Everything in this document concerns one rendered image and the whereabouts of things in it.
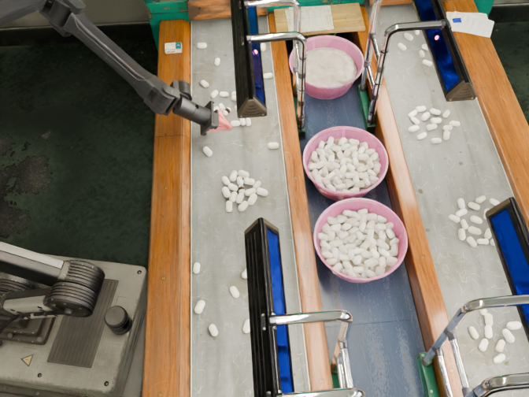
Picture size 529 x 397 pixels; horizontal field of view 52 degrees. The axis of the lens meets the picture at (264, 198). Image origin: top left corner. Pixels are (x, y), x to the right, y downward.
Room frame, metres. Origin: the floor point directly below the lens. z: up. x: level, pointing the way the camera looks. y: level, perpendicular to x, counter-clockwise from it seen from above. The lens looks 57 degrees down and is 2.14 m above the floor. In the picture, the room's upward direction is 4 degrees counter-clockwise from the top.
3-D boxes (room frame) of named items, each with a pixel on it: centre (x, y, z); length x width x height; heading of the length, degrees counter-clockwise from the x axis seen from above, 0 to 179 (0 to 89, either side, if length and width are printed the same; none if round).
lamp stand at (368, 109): (1.28, -0.46, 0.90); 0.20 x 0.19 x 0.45; 1
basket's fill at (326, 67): (1.45, -0.25, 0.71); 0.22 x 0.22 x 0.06
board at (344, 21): (1.67, -0.25, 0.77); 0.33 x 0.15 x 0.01; 91
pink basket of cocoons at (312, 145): (1.01, -0.26, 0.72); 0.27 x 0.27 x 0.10
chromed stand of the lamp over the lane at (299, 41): (1.27, -0.06, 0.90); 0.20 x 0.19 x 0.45; 1
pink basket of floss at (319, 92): (1.45, -0.25, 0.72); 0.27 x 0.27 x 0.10
